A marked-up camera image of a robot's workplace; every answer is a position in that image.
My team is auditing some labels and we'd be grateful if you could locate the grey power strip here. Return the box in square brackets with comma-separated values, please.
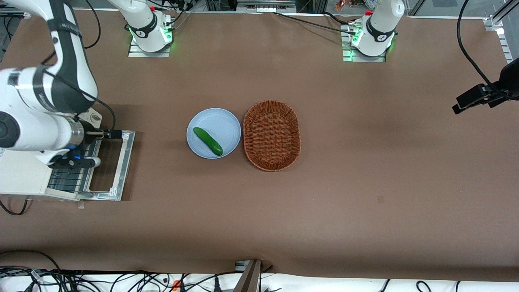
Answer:
[236, 0, 297, 13]

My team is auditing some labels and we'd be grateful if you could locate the aluminium frame post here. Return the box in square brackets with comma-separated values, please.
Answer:
[234, 260, 262, 292]

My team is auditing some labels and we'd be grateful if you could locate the light blue round plate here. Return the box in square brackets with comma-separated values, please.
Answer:
[186, 107, 242, 159]

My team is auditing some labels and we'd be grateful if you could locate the long black base cable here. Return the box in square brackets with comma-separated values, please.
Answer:
[271, 11, 358, 34]

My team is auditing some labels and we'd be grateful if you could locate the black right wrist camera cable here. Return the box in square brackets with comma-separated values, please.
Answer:
[40, 0, 118, 131]

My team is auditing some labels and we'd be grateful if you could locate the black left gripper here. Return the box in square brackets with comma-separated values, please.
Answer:
[452, 58, 519, 115]

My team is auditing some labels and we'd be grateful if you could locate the brown paper table cover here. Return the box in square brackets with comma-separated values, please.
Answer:
[0, 8, 519, 282]

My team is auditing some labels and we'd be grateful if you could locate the white toaster oven body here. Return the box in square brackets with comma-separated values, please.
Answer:
[0, 106, 103, 202]

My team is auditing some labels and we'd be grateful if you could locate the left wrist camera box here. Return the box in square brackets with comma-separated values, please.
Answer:
[488, 92, 506, 109]

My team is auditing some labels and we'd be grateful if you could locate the wire oven rack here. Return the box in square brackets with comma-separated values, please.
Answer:
[47, 168, 89, 192]

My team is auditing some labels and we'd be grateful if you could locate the brown oval wicker basket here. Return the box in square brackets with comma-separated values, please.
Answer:
[242, 100, 302, 172]

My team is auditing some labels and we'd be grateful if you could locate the aluminium frame rail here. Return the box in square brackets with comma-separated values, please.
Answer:
[483, 0, 519, 65]

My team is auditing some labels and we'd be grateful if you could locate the black oven power cord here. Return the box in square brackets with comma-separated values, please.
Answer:
[0, 196, 31, 216]

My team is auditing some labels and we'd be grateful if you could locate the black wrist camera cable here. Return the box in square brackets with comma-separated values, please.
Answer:
[457, 0, 512, 98]
[40, 0, 118, 131]

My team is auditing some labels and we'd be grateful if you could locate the black left wrist camera cable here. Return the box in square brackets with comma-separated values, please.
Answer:
[457, 0, 512, 98]

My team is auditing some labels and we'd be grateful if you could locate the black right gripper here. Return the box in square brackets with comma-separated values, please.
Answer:
[76, 119, 123, 158]

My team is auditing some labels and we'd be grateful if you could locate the short black base cable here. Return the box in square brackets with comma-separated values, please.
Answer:
[324, 11, 352, 26]

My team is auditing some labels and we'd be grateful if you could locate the oven door with metal handle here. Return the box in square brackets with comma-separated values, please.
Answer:
[78, 130, 136, 202]

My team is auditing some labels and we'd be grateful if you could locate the black looped floor cable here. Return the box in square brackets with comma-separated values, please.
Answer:
[0, 249, 62, 272]

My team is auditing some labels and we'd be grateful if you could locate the green cucumber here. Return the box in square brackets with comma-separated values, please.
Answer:
[192, 127, 224, 157]

